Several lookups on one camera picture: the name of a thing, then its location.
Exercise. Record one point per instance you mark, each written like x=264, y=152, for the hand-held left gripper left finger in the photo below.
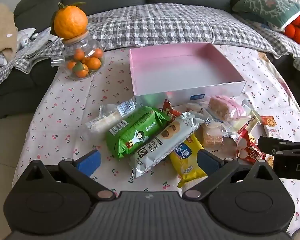
x=88, y=162

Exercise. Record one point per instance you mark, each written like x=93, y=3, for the orange plush toy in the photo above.
x=298, y=31

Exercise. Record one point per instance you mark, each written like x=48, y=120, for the cork jar lid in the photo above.
x=76, y=41

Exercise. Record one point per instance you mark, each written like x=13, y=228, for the grey plaid sofa cover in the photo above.
x=20, y=60

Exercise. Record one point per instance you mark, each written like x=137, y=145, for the small red snack packet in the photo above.
x=170, y=112

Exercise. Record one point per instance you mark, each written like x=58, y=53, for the green branch print pillow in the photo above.
x=267, y=7

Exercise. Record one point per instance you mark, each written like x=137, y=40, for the white yellow snack packet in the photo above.
x=246, y=125

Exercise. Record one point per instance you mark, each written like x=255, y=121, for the red apple print packet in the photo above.
x=250, y=150

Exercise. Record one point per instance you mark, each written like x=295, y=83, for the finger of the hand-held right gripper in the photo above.
x=272, y=143

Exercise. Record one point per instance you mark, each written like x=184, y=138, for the clear wafer biscuit packet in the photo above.
x=210, y=138

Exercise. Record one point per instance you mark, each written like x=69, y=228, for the green snack packet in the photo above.
x=132, y=132

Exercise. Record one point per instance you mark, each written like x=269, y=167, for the white orange snack packet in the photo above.
x=270, y=125

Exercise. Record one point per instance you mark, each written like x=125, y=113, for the grey checkered quilt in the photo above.
x=165, y=25

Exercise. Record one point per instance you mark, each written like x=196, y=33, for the silver cookie packet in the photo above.
x=160, y=142

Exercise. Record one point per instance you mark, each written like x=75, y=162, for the large orange with leaves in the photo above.
x=70, y=22

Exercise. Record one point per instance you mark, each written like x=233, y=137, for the pink cardboard box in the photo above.
x=185, y=67

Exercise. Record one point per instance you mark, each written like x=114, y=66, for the glass jar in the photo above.
x=97, y=45

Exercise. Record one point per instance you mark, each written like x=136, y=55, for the cherry print tablecloth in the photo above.
x=72, y=110

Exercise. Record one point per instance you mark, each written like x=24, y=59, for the cluster of small mandarins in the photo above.
x=93, y=63

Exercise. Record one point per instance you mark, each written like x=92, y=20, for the beige cloth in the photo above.
x=1, y=30

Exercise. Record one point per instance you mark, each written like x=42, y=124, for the pink wafer packet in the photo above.
x=220, y=107

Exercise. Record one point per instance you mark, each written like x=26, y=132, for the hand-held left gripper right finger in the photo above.
x=208, y=163

